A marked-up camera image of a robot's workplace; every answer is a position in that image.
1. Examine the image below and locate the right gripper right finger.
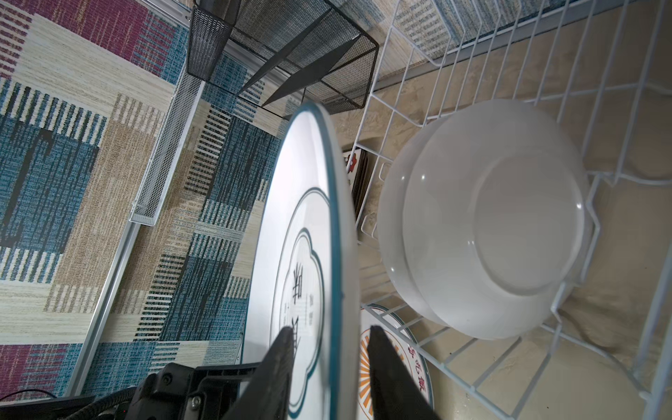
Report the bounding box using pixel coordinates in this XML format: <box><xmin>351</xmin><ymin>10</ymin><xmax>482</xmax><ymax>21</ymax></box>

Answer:
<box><xmin>367</xmin><ymin>325</ymin><xmax>439</xmax><ymax>419</ymax></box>

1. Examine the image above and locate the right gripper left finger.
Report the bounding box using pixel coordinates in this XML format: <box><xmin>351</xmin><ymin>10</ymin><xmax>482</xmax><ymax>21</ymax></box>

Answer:
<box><xmin>223</xmin><ymin>327</ymin><xmax>294</xmax><ymax>419</ymax></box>

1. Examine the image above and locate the white round plate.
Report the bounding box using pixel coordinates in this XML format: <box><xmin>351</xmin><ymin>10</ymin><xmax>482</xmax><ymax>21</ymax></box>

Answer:
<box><xmin>357</xmin><ymin>304</ymin><xmax>437</xmax><ymax>419</ymax></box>
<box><xmin>377</xmin><ymin>117</ymin><xmax>448</xmax><ymax>326</ymax></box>
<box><xmin>402</xmin><ymin>100</ymin><xmax>593</xmax><ymax>340</ymax></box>
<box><xmin>241</xmin><ymin>103</ymin><xmax>360</xmax><ymax>419</ymax></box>

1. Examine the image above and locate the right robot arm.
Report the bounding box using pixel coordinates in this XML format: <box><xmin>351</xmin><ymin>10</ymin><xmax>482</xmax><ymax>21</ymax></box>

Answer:
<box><xmin>1</xmin><ymin>325</ymin><xmax>437</xmax><ymax>419</ymax></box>

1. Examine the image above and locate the black mesh shelf rack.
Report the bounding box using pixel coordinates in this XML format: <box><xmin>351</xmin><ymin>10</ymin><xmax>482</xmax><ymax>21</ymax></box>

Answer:
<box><xmin>187</xmin><ymin>1</ymin><xmax>379</xmax><ymax>114</ymax></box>

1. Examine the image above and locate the white mesh wall basket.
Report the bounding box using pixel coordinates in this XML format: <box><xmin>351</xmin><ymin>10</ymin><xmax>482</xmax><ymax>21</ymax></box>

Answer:
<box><xmin>129</xmin><ymin>69</ymin><xmax>204</xmax><ymax>227</ymax></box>

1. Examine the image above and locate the white wire dish rack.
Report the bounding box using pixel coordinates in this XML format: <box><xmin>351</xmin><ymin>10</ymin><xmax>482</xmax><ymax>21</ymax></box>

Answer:
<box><xmin>334</xmin><ymin>1</ymin><xmax>671</xmax><ymax>419</ymax></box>

